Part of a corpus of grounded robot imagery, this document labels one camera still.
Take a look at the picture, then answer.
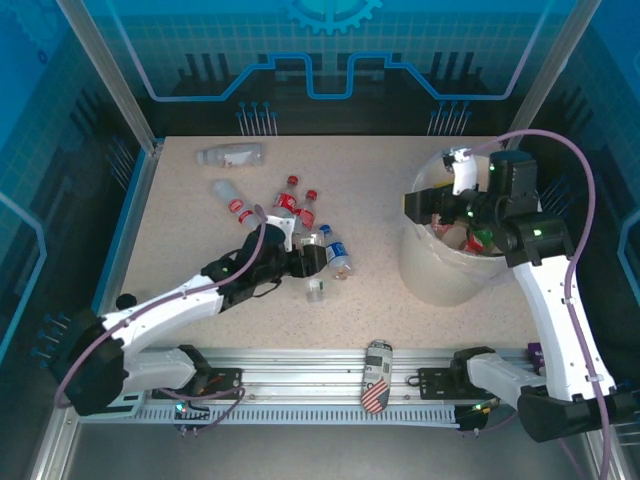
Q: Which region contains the white round bin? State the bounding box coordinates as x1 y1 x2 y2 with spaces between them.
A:
398 147 521 307

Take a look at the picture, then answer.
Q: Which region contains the clear plastic bin liner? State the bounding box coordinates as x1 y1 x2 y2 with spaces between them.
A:
407 147 522 290

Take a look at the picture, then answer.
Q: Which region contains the blue cap clear bottle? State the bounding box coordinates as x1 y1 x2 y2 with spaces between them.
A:
318 223 355 280

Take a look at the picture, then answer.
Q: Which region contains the small clear plastic bottle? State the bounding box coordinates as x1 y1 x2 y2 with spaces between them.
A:
305 277 328 304

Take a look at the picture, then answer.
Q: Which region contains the pale crushed clear bottle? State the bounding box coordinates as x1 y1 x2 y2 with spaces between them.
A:
438 222 469 250

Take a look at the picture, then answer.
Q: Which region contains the red cap cola bottle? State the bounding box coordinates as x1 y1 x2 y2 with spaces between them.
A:
272 174 301 221
294 188 320 232

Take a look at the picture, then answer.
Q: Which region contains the clear bottle grey label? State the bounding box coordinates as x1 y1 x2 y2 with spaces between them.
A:
196 143 266 169

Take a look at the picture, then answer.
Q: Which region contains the newsprint flag patterned case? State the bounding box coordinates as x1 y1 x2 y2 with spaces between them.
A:
360 339 394 415

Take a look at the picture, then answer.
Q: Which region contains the purple block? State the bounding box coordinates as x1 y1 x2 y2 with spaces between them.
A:
527 341 547 374

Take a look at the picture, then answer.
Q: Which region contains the white desk calculator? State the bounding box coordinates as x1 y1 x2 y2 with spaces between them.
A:
102 391 146 419

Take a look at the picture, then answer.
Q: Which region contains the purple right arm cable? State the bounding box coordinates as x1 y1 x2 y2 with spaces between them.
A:
449 128 614 480

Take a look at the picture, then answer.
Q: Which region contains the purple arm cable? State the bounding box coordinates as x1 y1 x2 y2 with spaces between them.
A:
449 128 614 480
53 202 269 409

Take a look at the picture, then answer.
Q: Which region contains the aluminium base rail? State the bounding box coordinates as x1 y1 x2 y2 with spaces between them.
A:
64 344 551 434

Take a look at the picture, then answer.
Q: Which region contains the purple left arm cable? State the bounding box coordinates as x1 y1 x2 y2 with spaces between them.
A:
53 202 269 409

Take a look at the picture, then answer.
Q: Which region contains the aluminium frame post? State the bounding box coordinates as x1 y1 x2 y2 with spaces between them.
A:
508 0 591 146
55 0 165 154

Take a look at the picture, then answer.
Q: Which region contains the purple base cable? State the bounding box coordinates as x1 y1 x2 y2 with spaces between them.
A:
459 409 521 437
159 384 247 436

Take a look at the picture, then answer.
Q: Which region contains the white slotted cable duct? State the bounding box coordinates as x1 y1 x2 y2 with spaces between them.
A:
134 403 464 429

